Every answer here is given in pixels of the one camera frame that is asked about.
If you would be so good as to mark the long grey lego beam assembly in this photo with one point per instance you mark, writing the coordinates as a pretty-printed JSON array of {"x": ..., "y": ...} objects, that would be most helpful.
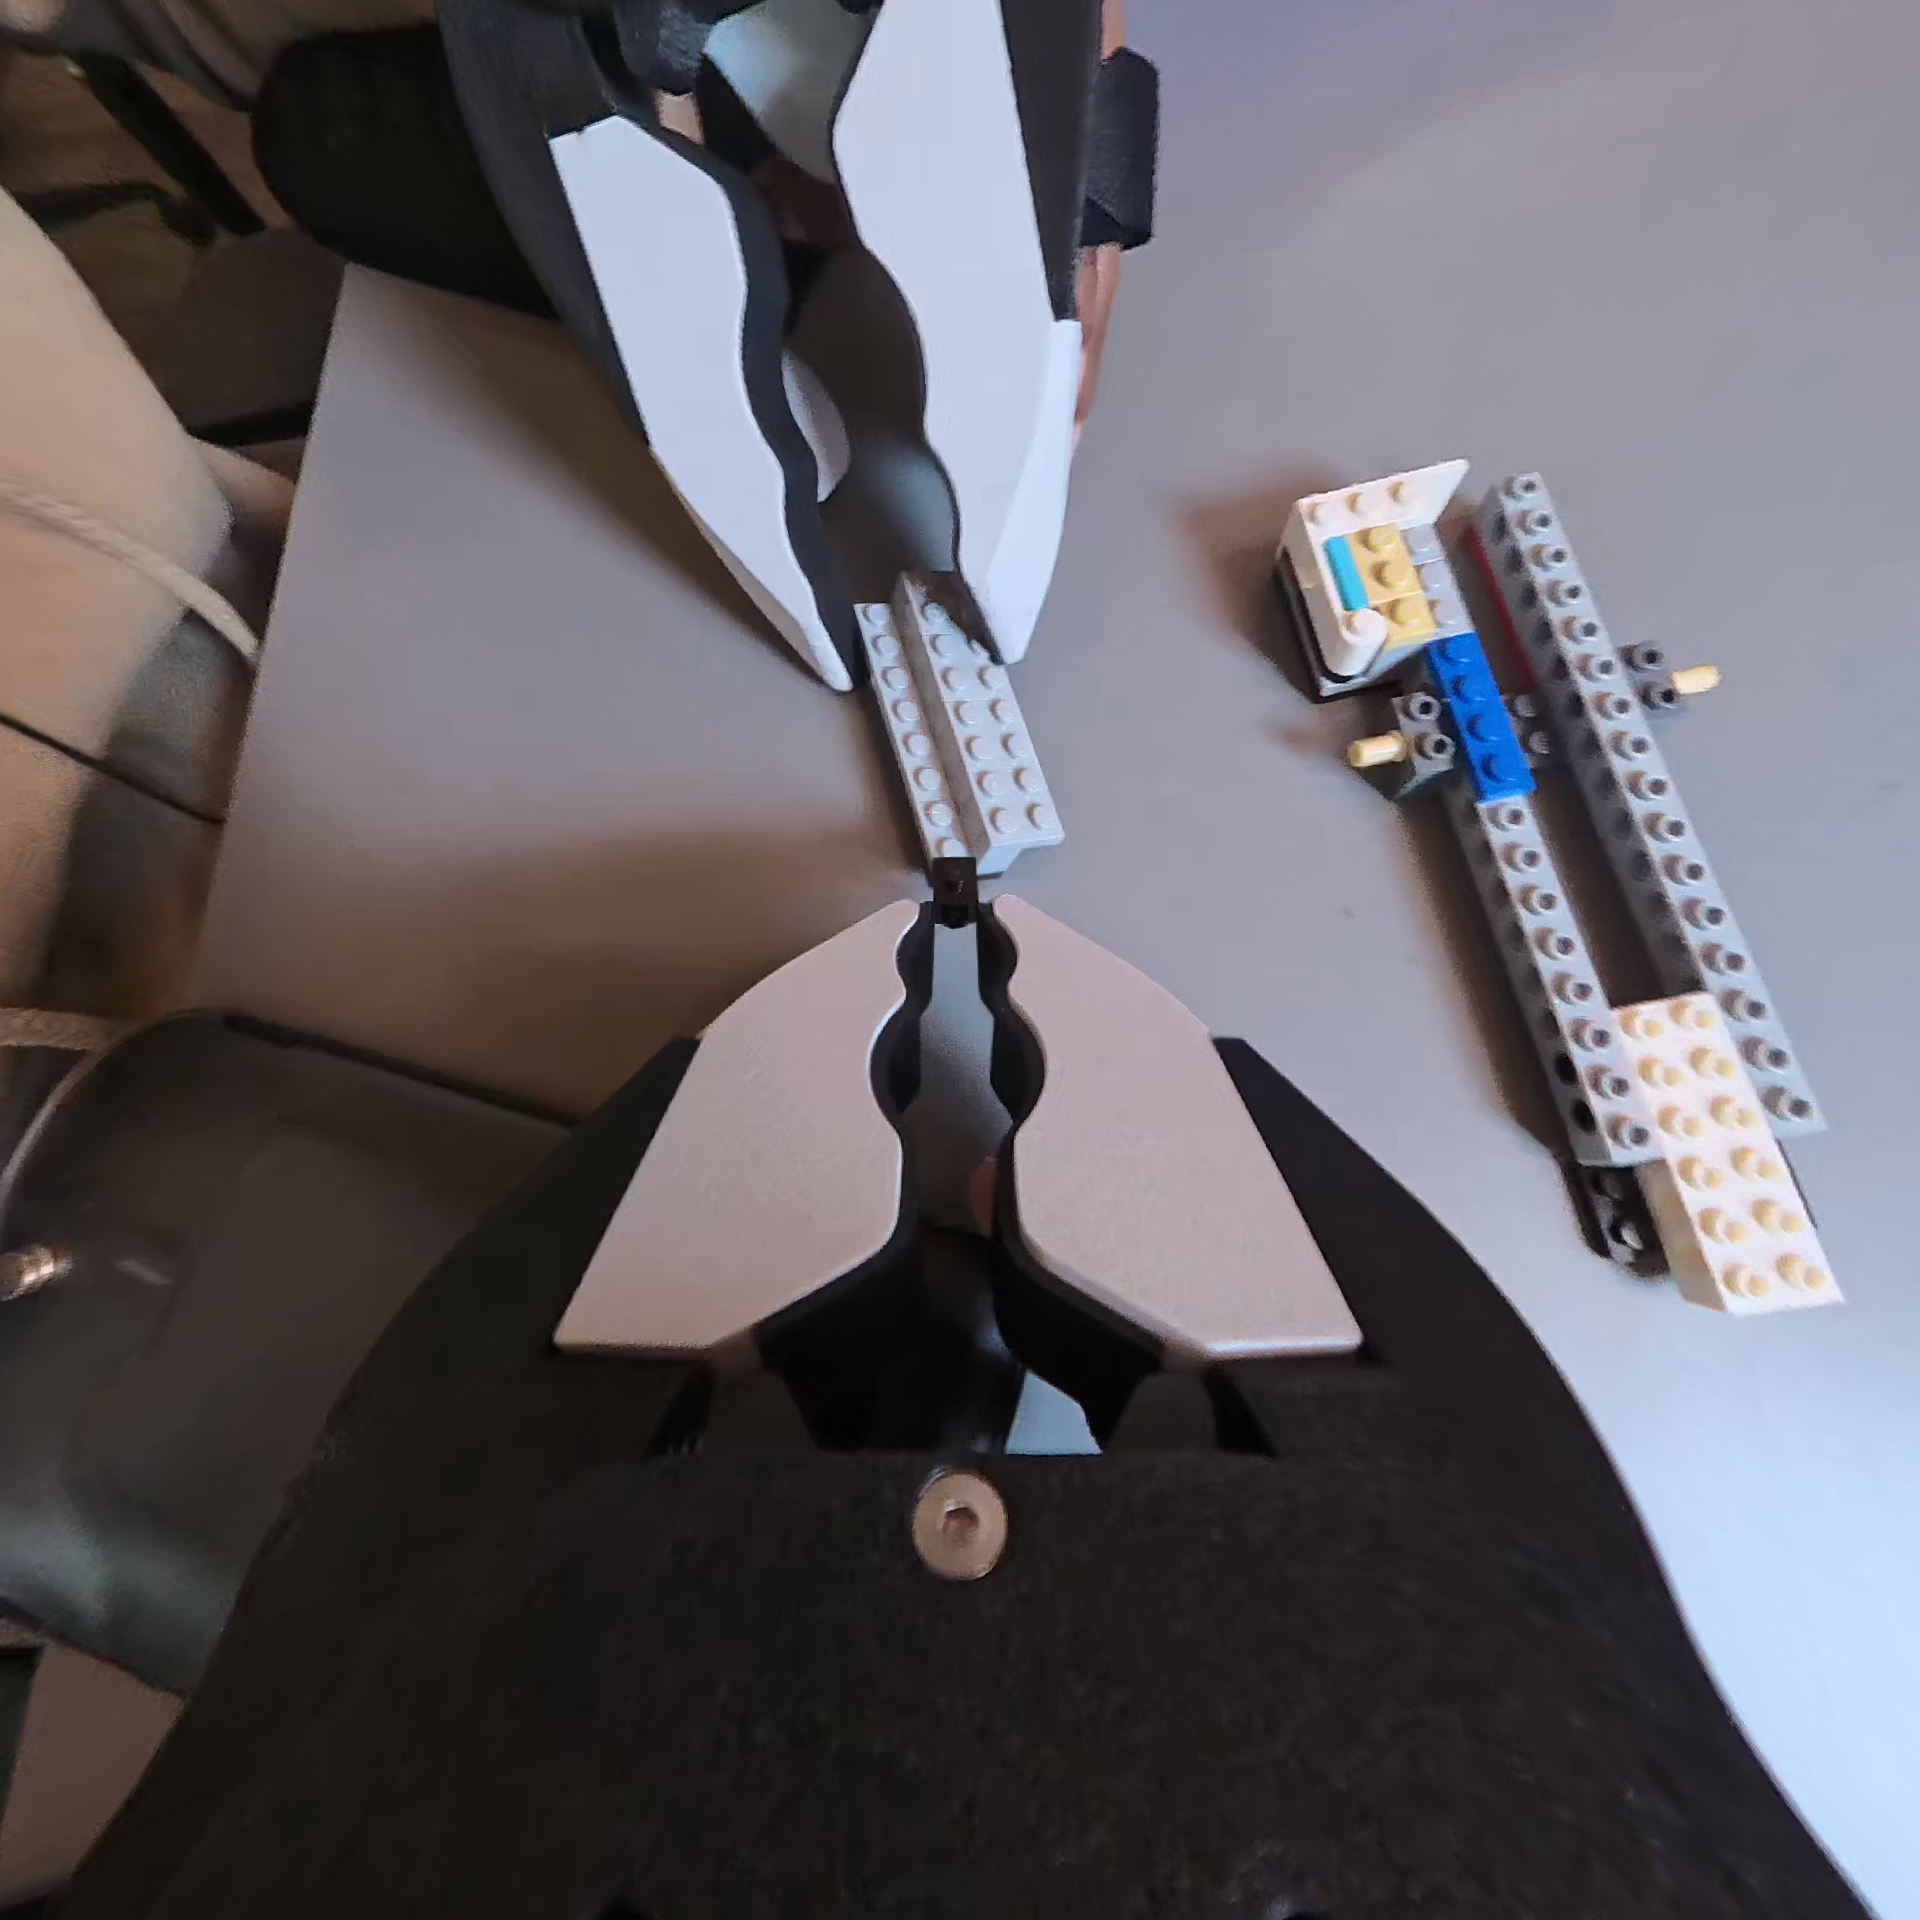
[{"x": 1628, "y": 779}]

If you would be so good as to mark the grey lego plate assembly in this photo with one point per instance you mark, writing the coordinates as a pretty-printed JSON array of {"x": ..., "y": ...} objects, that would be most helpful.
[{"x": 961, "y": 749}]

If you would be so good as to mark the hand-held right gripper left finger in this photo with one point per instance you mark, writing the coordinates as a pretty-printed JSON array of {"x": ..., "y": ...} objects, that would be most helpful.
[{"x": 733, "y": 1171}]

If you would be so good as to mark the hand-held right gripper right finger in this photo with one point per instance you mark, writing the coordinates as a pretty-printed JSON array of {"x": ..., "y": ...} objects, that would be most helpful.
[{"x": 1171, "y": 1171}]

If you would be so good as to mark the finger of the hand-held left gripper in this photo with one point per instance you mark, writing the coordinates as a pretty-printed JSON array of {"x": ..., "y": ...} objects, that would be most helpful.
[
  {"x": 674, "y": 345},
  {"x": 973, "y": 300}
]

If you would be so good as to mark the person's left hand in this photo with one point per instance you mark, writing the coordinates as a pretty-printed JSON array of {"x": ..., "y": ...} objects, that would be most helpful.
[{"x": 1096, "y": 300}]

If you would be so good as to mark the tiny black lego connector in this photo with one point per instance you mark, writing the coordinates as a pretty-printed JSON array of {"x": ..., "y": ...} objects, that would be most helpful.
[{"x": 954, "y": 884}]

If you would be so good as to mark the person's beige hoodie torso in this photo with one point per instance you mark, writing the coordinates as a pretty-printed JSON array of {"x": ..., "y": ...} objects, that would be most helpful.
[{"x": 90, "y": 374}]

